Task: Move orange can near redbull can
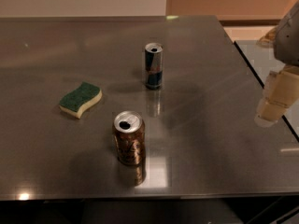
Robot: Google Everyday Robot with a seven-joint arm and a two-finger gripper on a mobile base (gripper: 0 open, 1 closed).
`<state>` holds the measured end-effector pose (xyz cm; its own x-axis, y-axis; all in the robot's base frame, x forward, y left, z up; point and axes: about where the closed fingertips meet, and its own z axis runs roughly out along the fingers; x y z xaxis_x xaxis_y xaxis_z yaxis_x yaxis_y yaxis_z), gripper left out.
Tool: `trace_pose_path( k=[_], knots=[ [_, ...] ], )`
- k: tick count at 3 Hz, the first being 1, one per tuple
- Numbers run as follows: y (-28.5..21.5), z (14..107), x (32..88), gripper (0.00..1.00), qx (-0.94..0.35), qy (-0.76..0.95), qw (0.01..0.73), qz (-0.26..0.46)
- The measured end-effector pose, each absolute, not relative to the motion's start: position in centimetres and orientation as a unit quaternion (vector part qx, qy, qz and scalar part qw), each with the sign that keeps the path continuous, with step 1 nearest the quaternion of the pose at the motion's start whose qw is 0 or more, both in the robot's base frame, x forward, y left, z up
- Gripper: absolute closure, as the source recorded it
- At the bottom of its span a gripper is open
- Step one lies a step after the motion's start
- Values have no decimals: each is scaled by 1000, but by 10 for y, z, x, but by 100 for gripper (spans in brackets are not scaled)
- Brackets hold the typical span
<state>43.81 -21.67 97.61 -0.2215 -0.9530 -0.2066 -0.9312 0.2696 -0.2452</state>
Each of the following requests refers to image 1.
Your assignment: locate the green and yellow sponge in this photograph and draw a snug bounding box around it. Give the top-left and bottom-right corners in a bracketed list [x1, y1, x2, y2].
[59, 82, 102, 119]

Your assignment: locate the orange soda can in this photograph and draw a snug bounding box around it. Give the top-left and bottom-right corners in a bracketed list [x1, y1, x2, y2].
[113, 111, 145, 166]

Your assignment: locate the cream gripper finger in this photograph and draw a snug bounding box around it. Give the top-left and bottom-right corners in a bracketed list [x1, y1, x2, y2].
[254, 64, 299, 128]

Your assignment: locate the redbull can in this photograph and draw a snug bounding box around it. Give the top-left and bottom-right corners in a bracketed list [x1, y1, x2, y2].
[145, 43, 164, 90]

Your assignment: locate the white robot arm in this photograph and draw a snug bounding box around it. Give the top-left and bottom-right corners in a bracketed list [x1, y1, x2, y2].
[254, 1, 299, 127]

